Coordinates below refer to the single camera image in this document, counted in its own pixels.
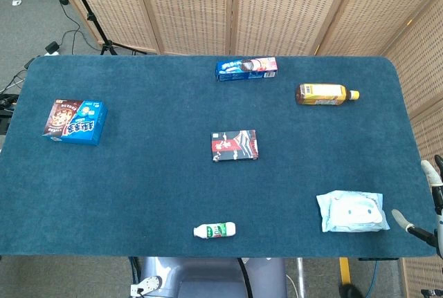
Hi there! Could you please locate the black floor cable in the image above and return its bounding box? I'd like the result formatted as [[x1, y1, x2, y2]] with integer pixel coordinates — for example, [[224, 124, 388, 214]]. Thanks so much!
[[53, 0, 102, 54]]

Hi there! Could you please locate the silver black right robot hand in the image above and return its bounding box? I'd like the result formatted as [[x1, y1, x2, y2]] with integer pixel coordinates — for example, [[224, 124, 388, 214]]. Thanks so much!
[[391, 155, 443, 257]]

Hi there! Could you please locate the dark blue table mat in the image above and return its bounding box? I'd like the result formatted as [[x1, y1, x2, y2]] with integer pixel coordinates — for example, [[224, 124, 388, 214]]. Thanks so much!
[[0, 55, 437, 258]]

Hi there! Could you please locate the woven wicker folding screen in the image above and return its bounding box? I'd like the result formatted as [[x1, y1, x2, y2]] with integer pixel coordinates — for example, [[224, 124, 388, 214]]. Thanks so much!
[[48, 0, 443, 298]]

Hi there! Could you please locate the white milk drink bottle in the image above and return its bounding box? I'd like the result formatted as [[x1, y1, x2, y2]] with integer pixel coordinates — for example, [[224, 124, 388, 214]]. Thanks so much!
[[192, 221, 237, 239]]

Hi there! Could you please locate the silver table leg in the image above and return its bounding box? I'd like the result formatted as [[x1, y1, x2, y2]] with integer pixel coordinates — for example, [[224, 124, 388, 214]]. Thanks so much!
[[296, 257, 307, 298]]

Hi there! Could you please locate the grey robot torso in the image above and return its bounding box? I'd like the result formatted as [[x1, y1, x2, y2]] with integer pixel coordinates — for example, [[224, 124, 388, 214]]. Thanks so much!
[[129, 257, 288, 298]]

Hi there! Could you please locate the black equipment with cables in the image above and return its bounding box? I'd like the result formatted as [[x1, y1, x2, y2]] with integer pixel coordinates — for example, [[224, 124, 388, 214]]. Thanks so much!
[[0, 93, 19, 135]]

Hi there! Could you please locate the long blue sandwich cookie box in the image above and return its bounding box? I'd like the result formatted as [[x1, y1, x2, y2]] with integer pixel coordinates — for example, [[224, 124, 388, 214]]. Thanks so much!
[[215, 57, 279, 82]]

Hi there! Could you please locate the tea bottle with yellow label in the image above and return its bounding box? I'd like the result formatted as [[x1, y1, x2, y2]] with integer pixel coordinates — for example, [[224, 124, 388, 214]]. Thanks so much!
[[295, 83, 361, 106]]

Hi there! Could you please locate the black and red flat box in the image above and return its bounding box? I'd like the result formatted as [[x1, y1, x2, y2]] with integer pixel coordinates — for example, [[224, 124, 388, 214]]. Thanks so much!
[[210, 129, 260, 163]]

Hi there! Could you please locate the black tripod stand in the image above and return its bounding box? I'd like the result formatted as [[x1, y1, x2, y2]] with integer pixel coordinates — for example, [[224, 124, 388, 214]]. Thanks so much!
[[62, 0, 148, 56]]

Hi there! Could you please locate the light blue wet wipes pack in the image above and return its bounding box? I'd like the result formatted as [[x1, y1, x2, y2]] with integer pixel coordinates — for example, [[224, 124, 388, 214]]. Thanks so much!
[[316, 189, 391, 233]]

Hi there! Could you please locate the blue chocolate chip cookie box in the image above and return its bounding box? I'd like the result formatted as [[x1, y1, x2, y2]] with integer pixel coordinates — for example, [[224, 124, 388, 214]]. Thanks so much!
[[42, 99, 109, 147]]

